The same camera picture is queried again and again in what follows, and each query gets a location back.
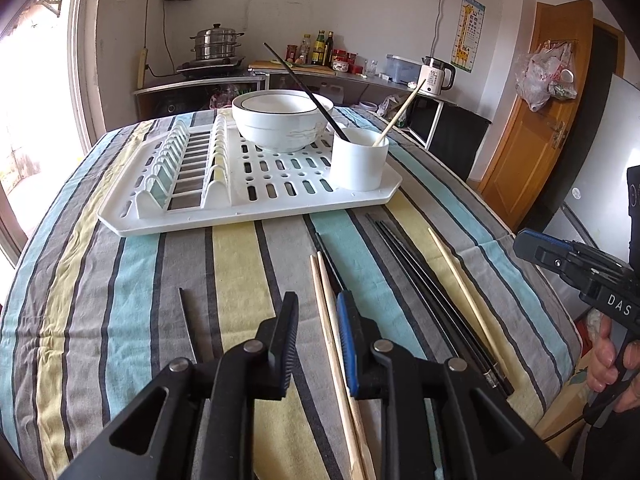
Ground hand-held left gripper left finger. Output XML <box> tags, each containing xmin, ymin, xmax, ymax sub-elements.
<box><xmin>57</xmin><ymin>291</ymin><xmax>300</xmax><ymax>480</ymax></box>

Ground white utensil cup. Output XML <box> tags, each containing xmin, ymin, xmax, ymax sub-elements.
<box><xmin>327</xmin><ymin>127</ymin><xmax>390</xmax><ymax>192</ymax></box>

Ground stainless kitchen counter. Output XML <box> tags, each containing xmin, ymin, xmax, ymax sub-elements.
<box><xmin>132</xmin><ymin>66</ymin><xmax>492</xmax><ymax>182</ymax></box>

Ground yellow printed cloth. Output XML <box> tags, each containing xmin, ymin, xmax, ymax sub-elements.
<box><xmin>534</xmin><ymin>354</ymin><xmax>601</xmax><ymax>457</ymax></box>

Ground stainless steamer pot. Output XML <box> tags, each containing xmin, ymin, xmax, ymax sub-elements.
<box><xmin>189</xmin><ymin>23</ymin><xmax>246</xmax><ymax>63</ymax></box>

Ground gas stove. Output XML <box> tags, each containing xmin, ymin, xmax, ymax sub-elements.
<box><xmin>176</xmin><ymin>57</ymin><xmax>249</xmax><ymax>79</ymax></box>

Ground hanging plastic bags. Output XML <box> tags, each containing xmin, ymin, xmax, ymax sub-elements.
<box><xmin>515</xmin><ymin>41</ymin><xmax>579</xmax><ymax>112</ymax></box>

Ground clear storage container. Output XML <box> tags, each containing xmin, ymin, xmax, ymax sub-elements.
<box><xmin>386</xmin><ymin>54</ymin><xmax>424</xmax><ymax>84</ymax></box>

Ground white electric kettle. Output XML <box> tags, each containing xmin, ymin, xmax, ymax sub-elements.
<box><xmin>419</xmin><ymin>56</ymin><xmax>457</xmax><ymax>96</ymax></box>

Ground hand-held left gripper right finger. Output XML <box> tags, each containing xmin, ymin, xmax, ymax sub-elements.
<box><xmin>336</xmin><ymin>290</ymin><xmax>576</xmax><ymax>480</ymax></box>

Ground white refrigerator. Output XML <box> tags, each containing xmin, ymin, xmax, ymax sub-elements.
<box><xmin>542</xmin><ymin>74</ymin><xmax>640</xmax><ymax>266</ymax></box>

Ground white plastic dish rack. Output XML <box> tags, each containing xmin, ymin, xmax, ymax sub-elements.
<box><xmin>96</xmin><ymin>110</ymin><xmax>403</xmax><ymax>237</ymax></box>

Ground wooden cutting board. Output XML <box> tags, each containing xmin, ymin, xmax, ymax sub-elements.
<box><xmin>248</xmin><ymin>61</ymin><xmax>337</xmax><ymax>77</ymax></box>

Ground giraffe wall poster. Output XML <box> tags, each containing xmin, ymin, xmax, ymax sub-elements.
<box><xmin>451</xmin><ymin>0</ymin><xmax>487</xmax><ymax>72</ymax></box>

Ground wooden chopstick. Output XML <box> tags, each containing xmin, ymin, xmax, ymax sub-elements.
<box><xmin>374</xmin><ymin>79</ymin><xmax>426</xmax><ymax>147</ymax></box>
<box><xmin>317</xmin><ymin>251</ymin><xmax>377</xmax><ymax>480</ymax></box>
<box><xmin>428</xmin><ymin>228</ymin><xmax>509</xmax><ymax>379</ymax></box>
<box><xmin>309</xmin><ymin>255</ymin><xmax>367</xmax><ymax>480</ymax></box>

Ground person's right hand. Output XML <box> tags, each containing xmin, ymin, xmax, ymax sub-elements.
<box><xmin>586</xmin><ymin>314</ymin><xmax>627</xmax><ymax>393</ymax></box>

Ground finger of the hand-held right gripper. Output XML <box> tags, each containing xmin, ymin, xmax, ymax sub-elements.
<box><xmin>514</xmin><ymin>229</ymin><xmax>594</xmax><ymax>292</ymax></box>
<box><xmin>542</xmin><ymin>239</ymin><xmax>632</xmax><ymax>275</ymax></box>

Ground wooden door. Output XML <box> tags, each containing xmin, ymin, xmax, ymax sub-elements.
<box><xmin>477</xmin><ymin>1</ymin><xmax>596</xmax><ymax>222</ymax></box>

